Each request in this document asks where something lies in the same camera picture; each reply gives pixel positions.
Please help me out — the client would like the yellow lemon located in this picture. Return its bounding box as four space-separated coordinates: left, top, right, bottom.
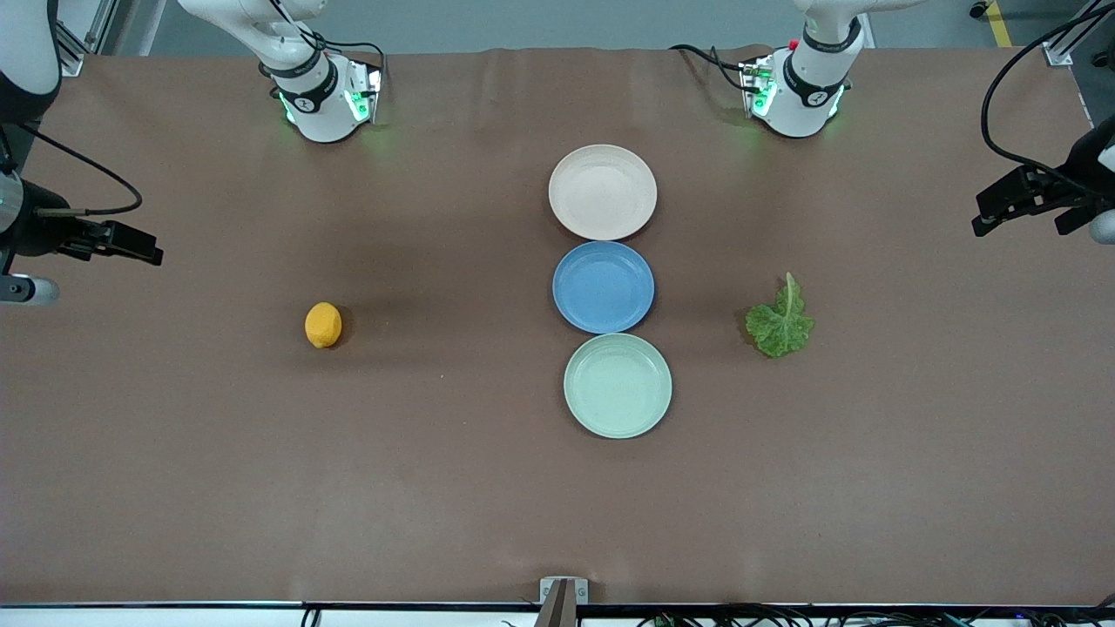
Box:
305 301 343 349

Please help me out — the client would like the green lettuce leaf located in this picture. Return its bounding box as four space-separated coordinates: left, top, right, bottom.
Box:
745 272 816 359

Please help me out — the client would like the brown table mat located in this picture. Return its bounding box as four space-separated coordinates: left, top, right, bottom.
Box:
0 45 1115 606

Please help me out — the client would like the beige round plate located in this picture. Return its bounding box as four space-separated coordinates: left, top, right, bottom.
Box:
549 144 659 242

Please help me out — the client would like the blue round plate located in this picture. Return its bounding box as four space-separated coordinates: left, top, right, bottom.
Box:
552 241 656 334

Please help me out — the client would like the pale green round plate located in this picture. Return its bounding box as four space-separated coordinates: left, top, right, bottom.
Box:
563 334 672 440

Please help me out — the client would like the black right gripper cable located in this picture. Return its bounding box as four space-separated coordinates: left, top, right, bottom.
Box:
16 120 145 219

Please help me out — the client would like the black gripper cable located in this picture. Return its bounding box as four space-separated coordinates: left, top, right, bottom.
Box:
16 120 145 219
980 7 1115 192

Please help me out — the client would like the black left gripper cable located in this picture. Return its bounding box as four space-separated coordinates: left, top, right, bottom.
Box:
980 7 1115 192

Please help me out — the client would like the aluminium frame post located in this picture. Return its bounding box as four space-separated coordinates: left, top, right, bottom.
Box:
1044 0 1115 67
52 0 118 78

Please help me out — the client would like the black right arm base cable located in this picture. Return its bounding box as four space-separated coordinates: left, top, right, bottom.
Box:
261 0 389 88

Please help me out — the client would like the black arm base cable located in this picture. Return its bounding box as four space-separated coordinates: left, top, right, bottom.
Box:
669 44 752 92
261 0 389 88

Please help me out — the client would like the black left arm base cable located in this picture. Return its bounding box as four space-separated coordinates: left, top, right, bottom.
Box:
669 44 752 92

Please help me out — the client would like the white table edge rail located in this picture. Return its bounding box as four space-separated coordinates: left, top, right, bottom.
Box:
0 603 1115 627

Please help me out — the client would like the black cable bundle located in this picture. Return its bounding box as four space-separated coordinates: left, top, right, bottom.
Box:
636 599 1115 627

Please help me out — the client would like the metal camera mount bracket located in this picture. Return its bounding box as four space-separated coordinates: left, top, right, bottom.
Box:
539 576 590 627

